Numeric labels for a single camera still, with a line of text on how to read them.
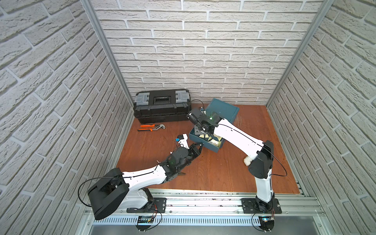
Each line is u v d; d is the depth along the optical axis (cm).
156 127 104
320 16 72
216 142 79
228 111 87
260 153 47
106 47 84
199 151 73
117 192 41
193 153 69
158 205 74
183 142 73
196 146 74
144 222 71
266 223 70
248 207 74
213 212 73
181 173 83
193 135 76
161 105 95
